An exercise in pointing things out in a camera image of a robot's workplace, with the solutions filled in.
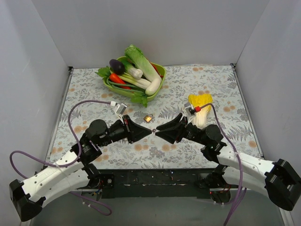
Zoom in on small brass padlock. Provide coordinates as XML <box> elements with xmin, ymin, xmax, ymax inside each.
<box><xmin>143</xmin><ymin>114</ymin><xmax>154</xmax><ymax>123</ymax></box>

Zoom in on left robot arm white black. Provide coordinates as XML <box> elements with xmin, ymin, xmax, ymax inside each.
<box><xmin>9</xmin><ymin>115</ymin><xmax>152</xmax><ymax>222</ymax></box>

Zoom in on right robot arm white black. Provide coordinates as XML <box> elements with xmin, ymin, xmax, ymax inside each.
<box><xmin>155</xmin><ymin>113</ymin><xmax>301</xmax><ymax>211</ymax></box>

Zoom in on yellow napa cabbage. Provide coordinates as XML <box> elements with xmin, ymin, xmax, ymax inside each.
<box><xmin>188</xmin><ymin>94</ymin><xmax>213</xmax><ymax>129</ymax></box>

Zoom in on green celery leaves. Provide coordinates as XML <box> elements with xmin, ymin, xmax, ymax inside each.
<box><xmin>131</xmin><ymin>92</ymin><xmax>148</xmax><ymax>107</ymax></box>

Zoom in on green plastic basket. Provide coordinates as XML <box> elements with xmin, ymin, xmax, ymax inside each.
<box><xmin>97</xmin><ymin>56</ymin><xmax>166</xmax><ymax>103</ymax></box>

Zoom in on white radish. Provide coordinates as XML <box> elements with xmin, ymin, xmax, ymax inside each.
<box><xmin>145</xmin><ymin>78</ymin><xmax>161</xmax><ymax>96</ymax></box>

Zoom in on floral table mat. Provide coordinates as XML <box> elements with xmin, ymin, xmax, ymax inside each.
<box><xmin>46</xmin><ymin>65</ymin><xmax>265</xmax><ymax>170</ymax></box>

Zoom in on green long beans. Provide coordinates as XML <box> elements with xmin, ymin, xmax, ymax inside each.
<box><xmin>106</xmin><ymin>79</ymin><xmax>145</xmax><ymax>94</ymax></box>

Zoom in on red orange pepper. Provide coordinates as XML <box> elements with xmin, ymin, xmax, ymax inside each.
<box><xmin>109</xmin><ymin>73</ymin><xmax>131</xmax><ymax>89</ymax></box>

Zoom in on white green leek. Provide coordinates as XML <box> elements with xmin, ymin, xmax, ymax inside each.
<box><xmin>121</xmin><ymin>59</ymin><xmax>143</xmax><ymax>80</ymax></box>

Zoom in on purple eggplant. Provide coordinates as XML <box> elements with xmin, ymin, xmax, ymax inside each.
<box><xmin>109</xmin><ymin>59</ymin><xmax>126</xmax><ymax>75</ymax></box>

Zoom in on green napa cabbage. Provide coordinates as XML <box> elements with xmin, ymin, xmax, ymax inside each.
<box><xmin>125</xmin><ymin>44</ymin><xmax>161</xmax><ymax>82</ymax></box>

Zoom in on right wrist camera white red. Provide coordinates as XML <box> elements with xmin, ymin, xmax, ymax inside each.
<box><xmin>184</xmin><ymin>102</ymin><xmax>201</xmax><ymax>117</ymax></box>

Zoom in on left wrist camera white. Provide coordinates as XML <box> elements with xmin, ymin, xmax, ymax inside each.
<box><xmin>110</xmin><ymin>101</ymin><xmax>127</xmax><ymax>122</ymax></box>

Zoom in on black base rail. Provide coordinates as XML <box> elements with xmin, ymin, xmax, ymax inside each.
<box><xmin>81</xmin><ymin>167</ymin><xmax>238</xmax><ymax>202</ymax></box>

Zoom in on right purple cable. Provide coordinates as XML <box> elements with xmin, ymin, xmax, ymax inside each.
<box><xmin>199</xmin><ymin>103</ymin><xmax>247</xmax><ymax>226</ymax></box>

